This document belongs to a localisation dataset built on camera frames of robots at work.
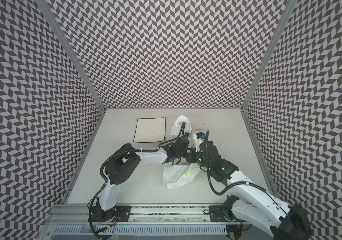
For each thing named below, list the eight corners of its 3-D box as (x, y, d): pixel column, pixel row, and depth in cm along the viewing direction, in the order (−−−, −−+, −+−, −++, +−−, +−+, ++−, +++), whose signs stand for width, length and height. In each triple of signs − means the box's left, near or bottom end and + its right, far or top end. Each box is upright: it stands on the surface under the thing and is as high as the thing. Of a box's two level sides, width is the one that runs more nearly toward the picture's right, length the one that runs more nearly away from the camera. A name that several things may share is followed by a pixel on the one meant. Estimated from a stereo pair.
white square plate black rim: (133, 142, 101) (132, 140, 99) (138, 119, 114) (138, 117, 112) (164, 142, 101) (164, 140, 99) (166, 119, 114) (165, 117, 112)
